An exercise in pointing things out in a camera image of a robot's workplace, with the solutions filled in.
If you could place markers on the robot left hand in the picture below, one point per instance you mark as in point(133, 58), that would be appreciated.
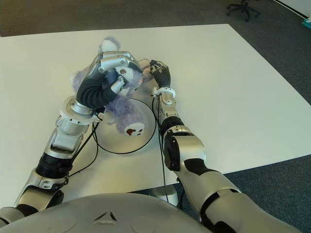
point(92, 92)

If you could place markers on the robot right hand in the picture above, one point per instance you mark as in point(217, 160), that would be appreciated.
point(162, 76)

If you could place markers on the purple plush bunny doll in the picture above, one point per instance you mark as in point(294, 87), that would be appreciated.
point(124, 109)

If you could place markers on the robot right arm silver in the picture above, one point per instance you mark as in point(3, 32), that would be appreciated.
point(192, 148)

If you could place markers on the robot left arm silver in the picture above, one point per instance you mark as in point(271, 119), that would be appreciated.
point(68, 128)

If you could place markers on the white plate black rim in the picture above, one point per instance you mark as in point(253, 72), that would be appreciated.
point(114, 138)

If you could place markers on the black office chair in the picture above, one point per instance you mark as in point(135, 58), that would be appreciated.
point(243, 9)

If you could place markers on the silver table base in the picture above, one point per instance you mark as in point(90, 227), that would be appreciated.
point(170, 194)

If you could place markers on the silver robot torso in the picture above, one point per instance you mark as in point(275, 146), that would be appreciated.
point(109, 213)

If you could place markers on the teal box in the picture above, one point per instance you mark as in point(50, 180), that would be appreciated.
point(306, 23)

